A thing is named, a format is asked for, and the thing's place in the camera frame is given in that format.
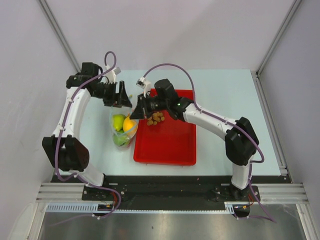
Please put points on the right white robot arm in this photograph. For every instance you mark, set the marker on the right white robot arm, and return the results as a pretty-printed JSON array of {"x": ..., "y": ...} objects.
[{"x": 241, "y": 142}]

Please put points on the aluminium rail frame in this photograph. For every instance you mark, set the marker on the aluminium rail frame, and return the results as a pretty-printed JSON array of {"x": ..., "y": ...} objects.
[{"x": 269, "y": 193}]

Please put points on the brown longan bunch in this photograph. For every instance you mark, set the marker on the brown longan bunch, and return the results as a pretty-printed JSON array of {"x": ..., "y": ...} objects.
[{"x": 155, "y": 118}]

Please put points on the green pear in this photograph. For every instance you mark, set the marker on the green pear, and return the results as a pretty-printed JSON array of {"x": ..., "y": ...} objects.
[{"x": 118, "y": 121}]

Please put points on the red plastic tray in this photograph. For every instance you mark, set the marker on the red plastic tray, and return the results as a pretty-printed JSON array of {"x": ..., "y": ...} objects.
[{"x": 169, "y": 142}]

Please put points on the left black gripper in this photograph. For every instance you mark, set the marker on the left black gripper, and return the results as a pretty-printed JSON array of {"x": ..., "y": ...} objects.
[{"x": 117, "y": 100}]

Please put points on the white cable duct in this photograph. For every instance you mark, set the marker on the white cable duct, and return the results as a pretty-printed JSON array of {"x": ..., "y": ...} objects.
[{"x": 96, "y": 208}]

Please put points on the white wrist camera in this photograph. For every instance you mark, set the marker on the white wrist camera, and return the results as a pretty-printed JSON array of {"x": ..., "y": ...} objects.
[
  {"x": 112, "y": 74},
  {"x": 145, "y": 85}
]

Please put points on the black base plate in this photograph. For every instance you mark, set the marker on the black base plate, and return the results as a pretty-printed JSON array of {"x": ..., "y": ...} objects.
[{"x": 216, "y": 188}]

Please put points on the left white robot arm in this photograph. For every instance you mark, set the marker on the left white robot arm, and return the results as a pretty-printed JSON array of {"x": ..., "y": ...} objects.
[{"x": 63, "y": 148}]

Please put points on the green guava black stripe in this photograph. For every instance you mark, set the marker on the green guava black stripe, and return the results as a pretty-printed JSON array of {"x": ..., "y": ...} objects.
[{"x": 121, "y": 139}]

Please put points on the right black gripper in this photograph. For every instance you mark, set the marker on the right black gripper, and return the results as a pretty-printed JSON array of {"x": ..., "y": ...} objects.
[{"x": 138, "y": 112}]

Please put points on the yellow lemon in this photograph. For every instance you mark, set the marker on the yellow lemon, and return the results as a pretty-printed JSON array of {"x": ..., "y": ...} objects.
[{"x": 130, "y": 127}]

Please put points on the clear zip top bag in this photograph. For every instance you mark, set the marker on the clear zip top bag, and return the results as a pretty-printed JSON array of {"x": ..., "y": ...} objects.
[{"x": 125, "y": 111}]

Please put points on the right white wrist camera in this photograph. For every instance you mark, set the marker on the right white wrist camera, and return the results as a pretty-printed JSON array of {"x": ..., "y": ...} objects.
[{"x": 145, "y": 85}]

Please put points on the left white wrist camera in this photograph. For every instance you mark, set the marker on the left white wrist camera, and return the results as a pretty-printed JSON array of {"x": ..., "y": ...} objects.
[{"x": 112, "y": 74}]

